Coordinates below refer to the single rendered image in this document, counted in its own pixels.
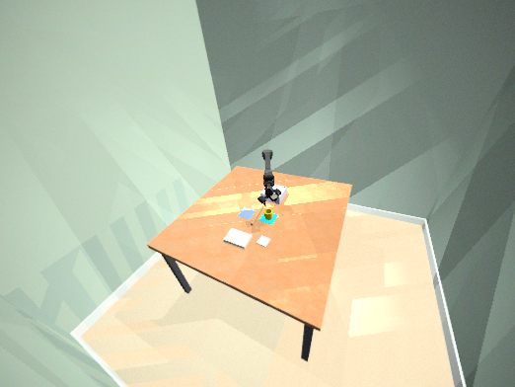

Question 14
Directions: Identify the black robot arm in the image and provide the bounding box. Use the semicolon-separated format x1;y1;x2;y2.
262;149;279;201

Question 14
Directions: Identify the yellow cup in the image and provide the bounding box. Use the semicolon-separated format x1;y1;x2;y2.
264;208;273;220

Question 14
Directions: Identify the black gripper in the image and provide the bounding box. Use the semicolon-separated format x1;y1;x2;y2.
257;189;281;206

